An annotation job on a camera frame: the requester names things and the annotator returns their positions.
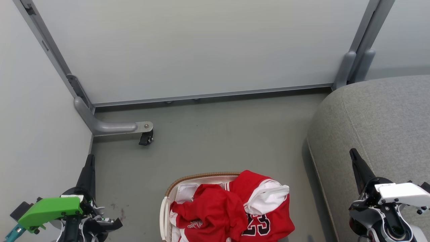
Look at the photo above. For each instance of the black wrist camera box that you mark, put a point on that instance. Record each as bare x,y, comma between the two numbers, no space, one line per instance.
22,210

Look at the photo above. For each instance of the grey partition post with foot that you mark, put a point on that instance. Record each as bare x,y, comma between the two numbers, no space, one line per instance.
107,127
349,67

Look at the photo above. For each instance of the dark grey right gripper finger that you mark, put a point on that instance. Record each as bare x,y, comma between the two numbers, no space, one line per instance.
361,171

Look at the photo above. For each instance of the red jersey number 23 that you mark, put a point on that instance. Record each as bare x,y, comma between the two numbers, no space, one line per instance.
278,225

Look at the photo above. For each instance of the grey fabric sofa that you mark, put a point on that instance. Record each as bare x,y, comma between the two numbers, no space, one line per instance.
386,117

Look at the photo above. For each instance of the black caster wheel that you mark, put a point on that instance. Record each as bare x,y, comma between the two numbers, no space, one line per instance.
146,137

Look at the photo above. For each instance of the white partition panel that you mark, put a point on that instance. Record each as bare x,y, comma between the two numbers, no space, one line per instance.
406,33
27,101
201,43

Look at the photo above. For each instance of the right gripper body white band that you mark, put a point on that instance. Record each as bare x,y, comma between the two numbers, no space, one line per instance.
399,193

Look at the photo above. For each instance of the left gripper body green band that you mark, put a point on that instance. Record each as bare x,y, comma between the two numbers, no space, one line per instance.
50,208

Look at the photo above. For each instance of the wicker rim laundry basket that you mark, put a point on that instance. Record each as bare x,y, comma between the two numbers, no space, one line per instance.
165,215

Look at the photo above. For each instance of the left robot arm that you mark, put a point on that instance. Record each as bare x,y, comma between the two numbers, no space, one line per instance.
97,225

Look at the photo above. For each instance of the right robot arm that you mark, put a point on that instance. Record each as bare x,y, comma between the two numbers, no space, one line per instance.
386,225

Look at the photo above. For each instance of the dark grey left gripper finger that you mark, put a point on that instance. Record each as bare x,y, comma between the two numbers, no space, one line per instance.
88,178

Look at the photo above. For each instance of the plain red garment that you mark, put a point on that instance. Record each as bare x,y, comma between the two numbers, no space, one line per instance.
215,211

